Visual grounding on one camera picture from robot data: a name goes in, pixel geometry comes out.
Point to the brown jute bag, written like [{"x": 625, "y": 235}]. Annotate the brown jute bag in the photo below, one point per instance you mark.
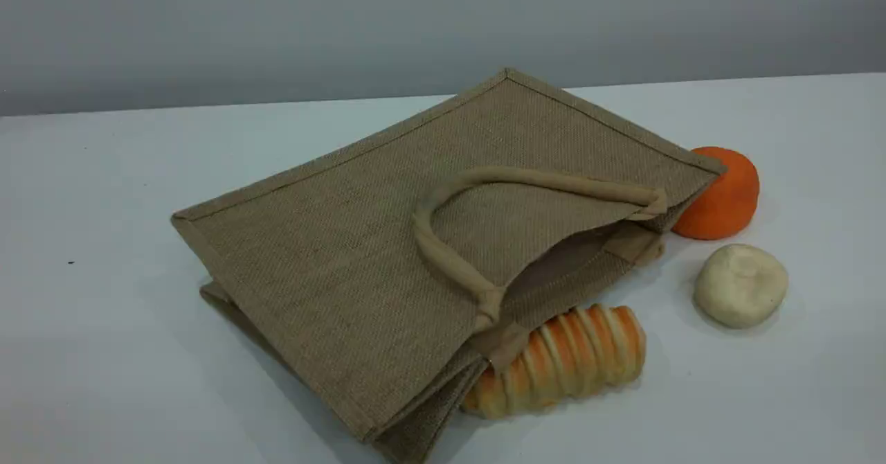
[{"x": 332, "y": 256}]

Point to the orange tangerine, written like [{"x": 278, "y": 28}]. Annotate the orange tangerine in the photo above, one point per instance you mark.
[{"x": 727, "y": 194}]

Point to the orange striped bread loaf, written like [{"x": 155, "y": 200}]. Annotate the orange striped bread loaf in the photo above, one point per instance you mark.
[{"x": 574, "y": 360}]

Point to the white round bun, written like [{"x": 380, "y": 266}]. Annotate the white round bun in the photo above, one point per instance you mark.
[{"x": 740, "y": 285}]

